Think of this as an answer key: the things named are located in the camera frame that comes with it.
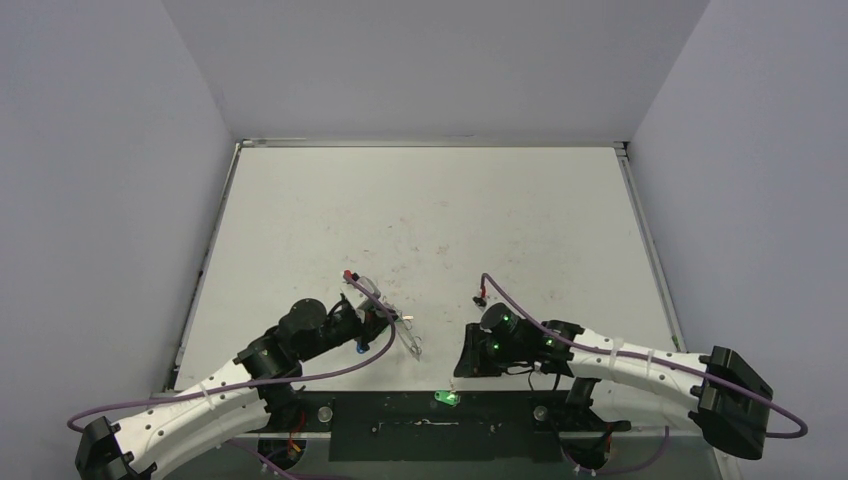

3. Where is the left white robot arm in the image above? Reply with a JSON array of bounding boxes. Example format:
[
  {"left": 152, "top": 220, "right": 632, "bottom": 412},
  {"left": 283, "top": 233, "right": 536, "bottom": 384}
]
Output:
[{"left": 74, "top": 298, "right": 398, "bottom": 479}]

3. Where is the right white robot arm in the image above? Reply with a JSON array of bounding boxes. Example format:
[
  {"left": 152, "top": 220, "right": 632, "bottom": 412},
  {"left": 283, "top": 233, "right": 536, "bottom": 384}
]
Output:
[{"left": 453, "top": 303, "right": 773, "bottom": 460}]

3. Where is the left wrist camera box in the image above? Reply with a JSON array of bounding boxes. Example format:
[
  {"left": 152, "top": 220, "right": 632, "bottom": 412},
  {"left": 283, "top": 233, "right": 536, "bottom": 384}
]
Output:
[{"left": 342, "top": 270, "right": 398, "bottom": 321}]

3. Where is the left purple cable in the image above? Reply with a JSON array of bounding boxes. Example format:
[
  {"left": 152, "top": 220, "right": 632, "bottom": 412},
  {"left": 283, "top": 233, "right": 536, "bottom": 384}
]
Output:
[{"left": 66, "top": 268, "right": 399, "bottom": 480}]

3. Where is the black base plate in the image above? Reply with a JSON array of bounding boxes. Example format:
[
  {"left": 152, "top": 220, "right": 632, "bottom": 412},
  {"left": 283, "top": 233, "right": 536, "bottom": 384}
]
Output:
[{"left": 257, "top": 390, "right": 631, "bottom": 463}]

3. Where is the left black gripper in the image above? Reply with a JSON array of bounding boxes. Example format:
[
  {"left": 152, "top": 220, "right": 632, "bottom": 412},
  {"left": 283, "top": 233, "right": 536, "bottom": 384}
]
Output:
[{"left": 298, "top": 302, "right": 398, "bottom": 362}]

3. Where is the purple cable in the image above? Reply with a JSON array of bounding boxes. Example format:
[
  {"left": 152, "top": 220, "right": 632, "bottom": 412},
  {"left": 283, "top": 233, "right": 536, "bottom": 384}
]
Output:
[
  {"left": 66, "top": 268, "right": 399, "bottom": 480},
  {"left": 471, "top": 272, "right": 810, "bottom": 477}
]

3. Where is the green key tag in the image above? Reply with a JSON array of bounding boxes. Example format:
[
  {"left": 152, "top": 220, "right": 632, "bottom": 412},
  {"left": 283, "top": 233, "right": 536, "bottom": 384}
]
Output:
[{"left": 433, "top": 381, "right": 461, "bottom": 407}]

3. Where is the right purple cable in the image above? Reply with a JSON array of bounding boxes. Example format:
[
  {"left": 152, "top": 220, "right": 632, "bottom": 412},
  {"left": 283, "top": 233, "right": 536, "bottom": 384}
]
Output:
[{"left": 471, "top": 272, "right": 810, "bottom": 477}]

